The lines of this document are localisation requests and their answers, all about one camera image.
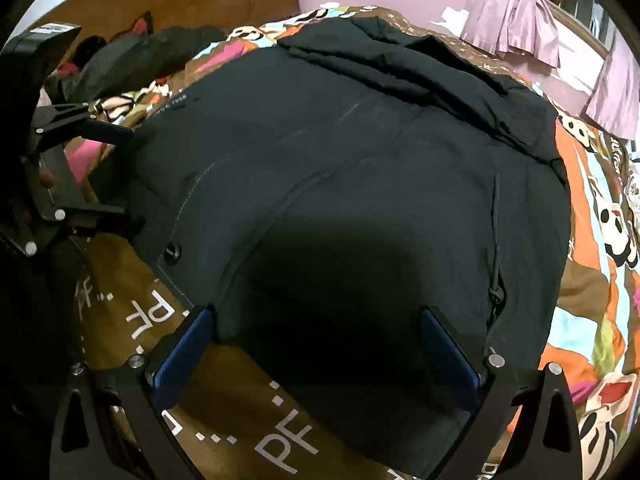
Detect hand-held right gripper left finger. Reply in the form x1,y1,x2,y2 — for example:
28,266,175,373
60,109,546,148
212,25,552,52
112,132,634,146
50,305,216,480

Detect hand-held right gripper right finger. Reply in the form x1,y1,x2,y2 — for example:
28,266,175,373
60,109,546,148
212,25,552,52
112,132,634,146
420,305,583,480

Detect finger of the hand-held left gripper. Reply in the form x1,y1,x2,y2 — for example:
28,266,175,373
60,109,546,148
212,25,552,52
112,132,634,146
35,101,135,152
22,204,147,255

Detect black padded jacket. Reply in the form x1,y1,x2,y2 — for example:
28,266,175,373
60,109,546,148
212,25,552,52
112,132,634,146
95,16,573,478

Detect dark green jacket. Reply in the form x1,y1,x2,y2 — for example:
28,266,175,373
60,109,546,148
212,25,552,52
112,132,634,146
62,24,228,106

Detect red cloth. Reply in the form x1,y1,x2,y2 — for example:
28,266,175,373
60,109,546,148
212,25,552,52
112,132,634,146
112,10,154,41

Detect colourful printed blanket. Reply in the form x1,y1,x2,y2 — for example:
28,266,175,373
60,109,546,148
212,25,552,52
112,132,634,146
45,5,640,480

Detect pink curtain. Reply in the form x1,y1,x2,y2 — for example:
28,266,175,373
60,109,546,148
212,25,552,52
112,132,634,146
461,0,590,69
584,30,640,142

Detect pink tied curtains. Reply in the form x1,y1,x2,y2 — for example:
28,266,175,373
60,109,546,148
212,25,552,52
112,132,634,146
449,0,617,53

